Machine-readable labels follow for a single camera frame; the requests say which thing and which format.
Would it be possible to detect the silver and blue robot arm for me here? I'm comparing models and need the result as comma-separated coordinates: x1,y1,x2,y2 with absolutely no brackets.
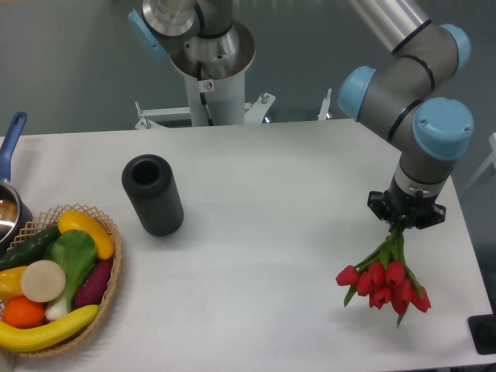
128,1,474,229

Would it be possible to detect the purple sweet potato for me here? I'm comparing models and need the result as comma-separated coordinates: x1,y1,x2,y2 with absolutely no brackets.
73,260,112,309

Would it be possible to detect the white frame at right edge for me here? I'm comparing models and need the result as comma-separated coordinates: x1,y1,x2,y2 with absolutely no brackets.
460,133,495,195

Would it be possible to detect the green cucumber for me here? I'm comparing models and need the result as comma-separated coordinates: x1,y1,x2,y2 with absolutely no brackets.
1,226,60,271

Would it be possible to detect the dark grey ribbed vase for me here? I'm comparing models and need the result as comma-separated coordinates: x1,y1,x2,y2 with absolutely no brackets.
122,154,184,236

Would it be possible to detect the beige round disc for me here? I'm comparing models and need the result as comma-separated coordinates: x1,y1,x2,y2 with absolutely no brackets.
20,260,66,303

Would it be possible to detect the green bok choy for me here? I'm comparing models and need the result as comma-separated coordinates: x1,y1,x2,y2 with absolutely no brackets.
43,230,96,322

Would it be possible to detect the red tulip bouquet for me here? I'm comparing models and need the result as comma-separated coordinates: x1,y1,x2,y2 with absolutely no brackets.
336,219,431,326

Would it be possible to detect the black cable on pedestal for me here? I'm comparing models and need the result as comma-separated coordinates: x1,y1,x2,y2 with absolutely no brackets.
195,61,215,126

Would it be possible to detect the black device at table edge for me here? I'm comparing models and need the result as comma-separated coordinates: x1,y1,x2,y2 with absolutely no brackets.
467,314,495,355

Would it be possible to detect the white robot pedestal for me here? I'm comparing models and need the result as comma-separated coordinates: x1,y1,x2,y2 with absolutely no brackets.
135,20,276,129

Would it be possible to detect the blue handled steel pot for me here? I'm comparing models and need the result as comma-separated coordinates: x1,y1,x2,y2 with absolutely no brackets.
1,112,32,255

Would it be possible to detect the woven wicker basket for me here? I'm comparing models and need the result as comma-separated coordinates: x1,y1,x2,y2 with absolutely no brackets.
1,204,122,357

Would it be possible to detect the yellow banana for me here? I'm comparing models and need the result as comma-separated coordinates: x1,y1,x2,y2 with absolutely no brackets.
1,305,99,353

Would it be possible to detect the yellow bell pepper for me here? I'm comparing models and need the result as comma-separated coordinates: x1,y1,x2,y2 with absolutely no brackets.
0,266,27,303

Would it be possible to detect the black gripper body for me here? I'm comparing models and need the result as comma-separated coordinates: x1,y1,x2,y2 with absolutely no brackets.
367,178,446,229

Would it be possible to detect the orange fruit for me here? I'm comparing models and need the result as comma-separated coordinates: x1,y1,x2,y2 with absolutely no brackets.
2,297,45,329

